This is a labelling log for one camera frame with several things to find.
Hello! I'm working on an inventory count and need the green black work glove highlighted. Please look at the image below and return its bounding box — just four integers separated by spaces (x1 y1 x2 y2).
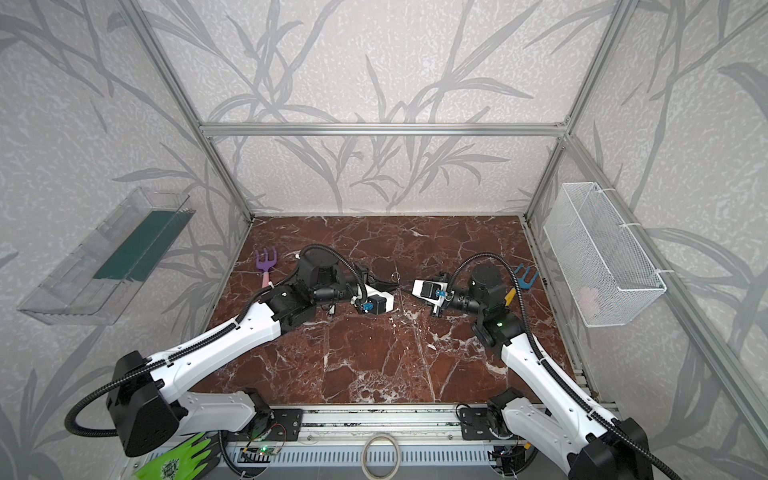
131 432 221 480

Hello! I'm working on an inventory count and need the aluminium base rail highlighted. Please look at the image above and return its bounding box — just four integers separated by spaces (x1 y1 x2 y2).
125 403 625 480

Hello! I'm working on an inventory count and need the steel perforated key holder plate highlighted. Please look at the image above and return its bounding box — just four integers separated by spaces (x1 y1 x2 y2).
383 271 413 294

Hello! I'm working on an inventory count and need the purple pink garden fork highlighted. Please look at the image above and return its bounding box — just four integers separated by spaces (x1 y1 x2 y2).
255 247 278 288

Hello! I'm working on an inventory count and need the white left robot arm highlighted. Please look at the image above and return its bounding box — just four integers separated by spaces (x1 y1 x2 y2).
106 245 398 457

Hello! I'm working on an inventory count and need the blue yellow garden fork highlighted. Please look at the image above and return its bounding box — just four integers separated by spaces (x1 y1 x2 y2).
505 264 539 306

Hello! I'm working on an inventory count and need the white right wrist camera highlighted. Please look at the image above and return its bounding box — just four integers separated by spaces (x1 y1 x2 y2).
414 280 448 316

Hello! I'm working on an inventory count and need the grey cable loop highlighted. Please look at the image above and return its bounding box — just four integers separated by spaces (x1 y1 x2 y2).
361 432 402 480

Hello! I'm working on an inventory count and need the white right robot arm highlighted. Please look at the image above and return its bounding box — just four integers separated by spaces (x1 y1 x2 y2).
412 264 653 479

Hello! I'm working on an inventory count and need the white wire mesh basket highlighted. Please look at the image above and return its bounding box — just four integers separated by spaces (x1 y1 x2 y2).
544 182 667 328

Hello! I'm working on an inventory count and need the clear plastic wall shelf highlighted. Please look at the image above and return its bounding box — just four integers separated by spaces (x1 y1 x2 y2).
18 187 195 326

